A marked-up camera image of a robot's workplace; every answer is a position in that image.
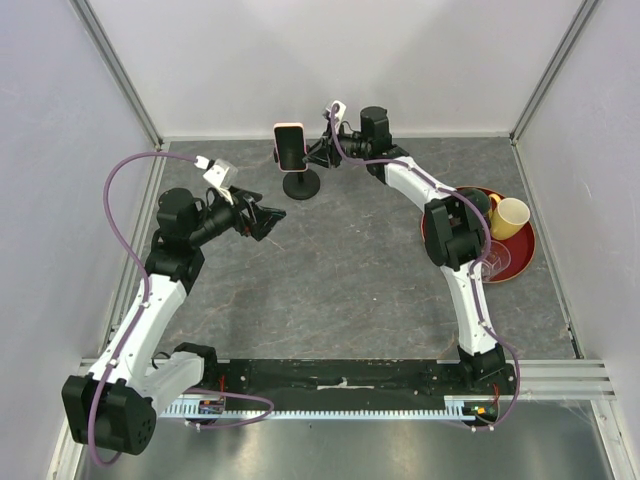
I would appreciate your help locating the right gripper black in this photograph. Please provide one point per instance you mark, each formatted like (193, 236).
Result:
(325, 153)

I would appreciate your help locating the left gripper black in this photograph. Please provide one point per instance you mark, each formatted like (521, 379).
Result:
(261, 219)

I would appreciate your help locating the phone with pink case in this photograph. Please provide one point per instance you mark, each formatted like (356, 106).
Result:
(290, 146)

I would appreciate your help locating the black phone stand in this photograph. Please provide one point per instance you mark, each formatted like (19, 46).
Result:
(298, 184)

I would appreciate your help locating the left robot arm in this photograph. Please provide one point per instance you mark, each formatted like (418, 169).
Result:
(116, 405)

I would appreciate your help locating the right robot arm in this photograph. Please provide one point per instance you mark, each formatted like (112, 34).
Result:
(455, 223)

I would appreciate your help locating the dark green mug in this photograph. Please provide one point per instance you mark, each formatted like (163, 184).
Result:
(481, 201)

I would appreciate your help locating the yellow mug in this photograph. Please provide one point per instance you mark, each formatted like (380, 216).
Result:
(507, 216)

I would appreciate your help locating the clear drinking glass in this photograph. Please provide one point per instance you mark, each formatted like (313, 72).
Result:
(497, 260)

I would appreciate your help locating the round red tray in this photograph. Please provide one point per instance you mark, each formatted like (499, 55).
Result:
(522, 247)

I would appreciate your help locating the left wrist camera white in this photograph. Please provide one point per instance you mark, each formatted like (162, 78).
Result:
(219, 174)

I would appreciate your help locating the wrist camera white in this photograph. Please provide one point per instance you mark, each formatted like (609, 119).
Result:
(333, 113)
(219, 174)

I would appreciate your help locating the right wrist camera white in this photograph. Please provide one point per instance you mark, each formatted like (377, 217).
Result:
(333, 113)

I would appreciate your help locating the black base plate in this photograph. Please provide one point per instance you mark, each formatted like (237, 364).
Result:
(347, 398)

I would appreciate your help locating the white cable duct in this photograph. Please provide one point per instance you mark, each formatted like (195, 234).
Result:
(200, 408)

